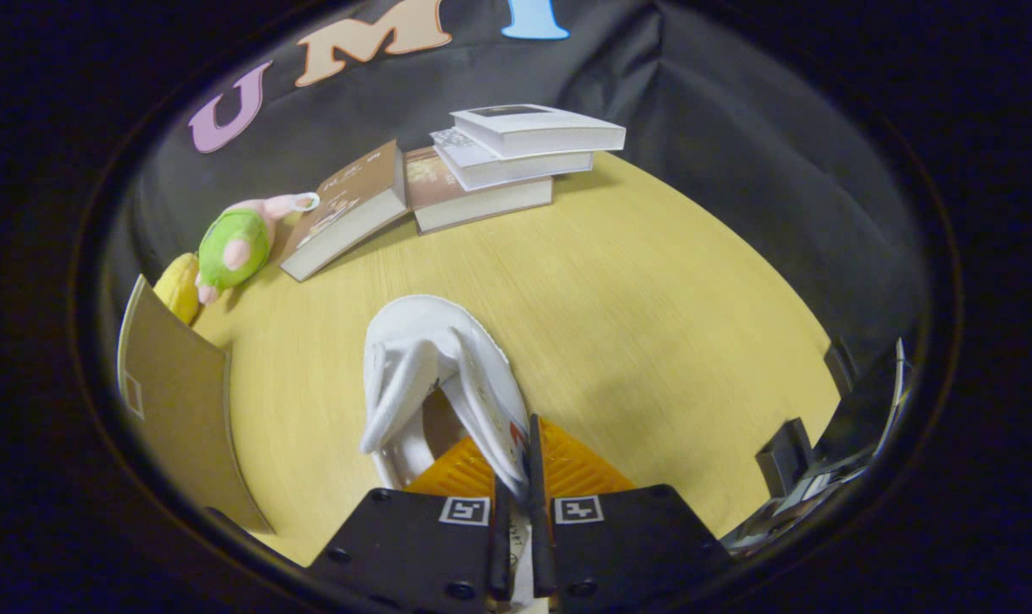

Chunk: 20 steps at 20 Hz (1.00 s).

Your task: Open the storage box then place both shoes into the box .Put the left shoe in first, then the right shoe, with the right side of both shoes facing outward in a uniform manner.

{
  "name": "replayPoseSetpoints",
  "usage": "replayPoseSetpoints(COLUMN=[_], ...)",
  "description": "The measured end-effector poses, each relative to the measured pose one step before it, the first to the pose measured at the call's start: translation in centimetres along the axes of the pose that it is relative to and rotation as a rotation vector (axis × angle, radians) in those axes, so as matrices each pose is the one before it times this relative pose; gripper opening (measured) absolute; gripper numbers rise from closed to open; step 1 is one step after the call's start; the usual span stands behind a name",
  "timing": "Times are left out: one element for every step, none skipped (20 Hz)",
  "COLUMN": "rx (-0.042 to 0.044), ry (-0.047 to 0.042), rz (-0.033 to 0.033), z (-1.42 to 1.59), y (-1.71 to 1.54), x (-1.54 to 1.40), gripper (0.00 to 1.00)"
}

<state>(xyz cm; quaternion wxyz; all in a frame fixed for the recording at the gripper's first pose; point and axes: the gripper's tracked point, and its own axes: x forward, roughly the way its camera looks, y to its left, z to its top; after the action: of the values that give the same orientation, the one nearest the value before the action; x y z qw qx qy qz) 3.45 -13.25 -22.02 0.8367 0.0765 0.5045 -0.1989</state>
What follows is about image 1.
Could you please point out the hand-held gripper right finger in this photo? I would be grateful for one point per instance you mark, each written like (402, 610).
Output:
(540, 529)

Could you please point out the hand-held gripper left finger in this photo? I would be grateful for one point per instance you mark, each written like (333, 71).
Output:
(501, 554)

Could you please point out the white canvas shoe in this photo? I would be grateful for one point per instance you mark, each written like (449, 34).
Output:
(431, 341)

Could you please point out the beige fabric storage box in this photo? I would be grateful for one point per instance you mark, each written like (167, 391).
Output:
(175, 401)

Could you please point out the colourful printed papers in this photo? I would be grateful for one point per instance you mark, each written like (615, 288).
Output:
(789, 516)

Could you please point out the black table clamp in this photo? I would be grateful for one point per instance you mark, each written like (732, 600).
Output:
(842, 365)
(785, 456)

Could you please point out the white patterned cover book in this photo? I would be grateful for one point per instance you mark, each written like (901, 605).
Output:
(516, 170)

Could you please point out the brown book under white books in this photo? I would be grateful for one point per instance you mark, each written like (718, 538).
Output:
(426, 179)

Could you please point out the brown cover book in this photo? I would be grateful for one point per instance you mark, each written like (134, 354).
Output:
(354, 192)

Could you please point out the green and pink plush toy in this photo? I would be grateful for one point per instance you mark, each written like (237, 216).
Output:
(234, 243)

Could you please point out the yellow plush toy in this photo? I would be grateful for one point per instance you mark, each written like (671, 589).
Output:
(179, 290)

